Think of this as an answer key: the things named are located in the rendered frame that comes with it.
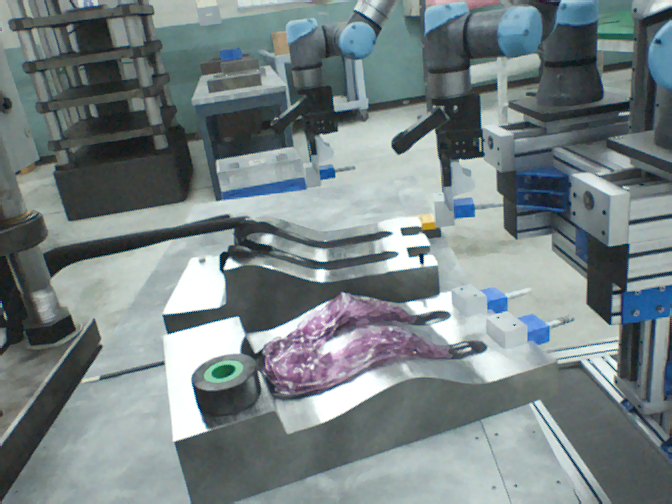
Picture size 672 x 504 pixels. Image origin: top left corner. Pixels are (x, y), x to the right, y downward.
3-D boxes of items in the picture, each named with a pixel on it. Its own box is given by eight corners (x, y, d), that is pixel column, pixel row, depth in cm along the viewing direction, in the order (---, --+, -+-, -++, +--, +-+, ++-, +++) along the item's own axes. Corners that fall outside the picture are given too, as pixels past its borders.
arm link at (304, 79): (293, 72, 145) (290, 69, 153) (296, 92, 147) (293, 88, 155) (324, 67, 146) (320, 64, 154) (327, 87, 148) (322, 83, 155)
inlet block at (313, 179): (354, 175, 163) (351, 155, 161) (357, 179, 159) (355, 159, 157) (305, 183, 162) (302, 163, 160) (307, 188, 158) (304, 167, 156)
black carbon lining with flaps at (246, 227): (393, 238, 127) (388, 195, 123) (401, 270, 112) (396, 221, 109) (227, 259, 128) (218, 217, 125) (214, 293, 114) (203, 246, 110)
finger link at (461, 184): (478, 209, 114) (474, 159, 113) (445, 212, 115) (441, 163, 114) (476, 208, 117) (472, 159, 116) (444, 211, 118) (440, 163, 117)
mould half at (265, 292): (420, 254, 135) (415, 196, 130) (441, 309, 111) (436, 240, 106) (197, 282, 137) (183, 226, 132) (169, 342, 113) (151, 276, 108)
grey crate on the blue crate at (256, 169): (299, 165, 470) (296, 146, 464) (306, 178, 432) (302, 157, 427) (220, 178, 464) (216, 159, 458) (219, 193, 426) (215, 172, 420)
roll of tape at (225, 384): (244, 368, 81) (239, 345, 79) (272, 395, 74) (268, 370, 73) (186, 394, 77) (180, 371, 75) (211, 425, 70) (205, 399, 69)
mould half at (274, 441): (464, 315, 108) (460, 258, 104) (558, 394, 85) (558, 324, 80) (178, 397, 96) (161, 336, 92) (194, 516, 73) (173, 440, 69)
